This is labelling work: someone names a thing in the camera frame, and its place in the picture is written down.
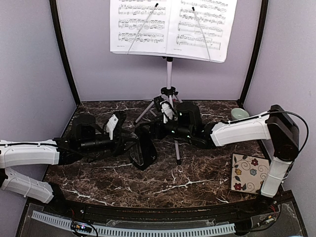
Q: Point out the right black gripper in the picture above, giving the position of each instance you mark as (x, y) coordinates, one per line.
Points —
(158, 128)

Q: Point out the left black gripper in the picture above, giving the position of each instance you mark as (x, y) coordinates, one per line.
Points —
(118, 148)

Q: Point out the white music stand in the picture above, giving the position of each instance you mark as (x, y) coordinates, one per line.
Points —
(190, 29)

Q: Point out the black metronome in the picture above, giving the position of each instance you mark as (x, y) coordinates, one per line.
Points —
(143, 153)

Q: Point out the sheet music page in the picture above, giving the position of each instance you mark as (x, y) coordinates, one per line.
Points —
(200, 29)
(139, 26)

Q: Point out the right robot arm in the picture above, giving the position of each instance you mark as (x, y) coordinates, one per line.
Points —
(275, 125)

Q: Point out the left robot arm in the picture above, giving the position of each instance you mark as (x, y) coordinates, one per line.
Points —
(55, 151)

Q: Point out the pale green bowl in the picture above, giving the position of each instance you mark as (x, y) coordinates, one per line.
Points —
(239, 113)

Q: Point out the floral square coaster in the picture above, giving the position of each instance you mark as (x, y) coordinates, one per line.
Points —
(248, 173)

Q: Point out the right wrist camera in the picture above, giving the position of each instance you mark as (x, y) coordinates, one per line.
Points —
(165, 108)

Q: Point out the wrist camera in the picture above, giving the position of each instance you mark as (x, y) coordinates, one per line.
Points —
(165, 108)
(117, 119)

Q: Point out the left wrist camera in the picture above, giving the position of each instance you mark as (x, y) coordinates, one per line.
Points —
(117, 119)

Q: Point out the grey cable duct strip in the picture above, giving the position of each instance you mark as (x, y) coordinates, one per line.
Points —
(133, 229)

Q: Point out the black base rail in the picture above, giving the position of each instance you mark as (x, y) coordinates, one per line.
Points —
(232, 212)

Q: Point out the left black corner post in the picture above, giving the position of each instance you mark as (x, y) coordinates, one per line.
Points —
(62, 51)

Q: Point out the black corner post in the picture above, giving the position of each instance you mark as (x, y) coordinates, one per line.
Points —
(255, 52)
(62, 51)

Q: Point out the right black corner post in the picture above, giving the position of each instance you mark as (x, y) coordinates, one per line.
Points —
(255, 52)

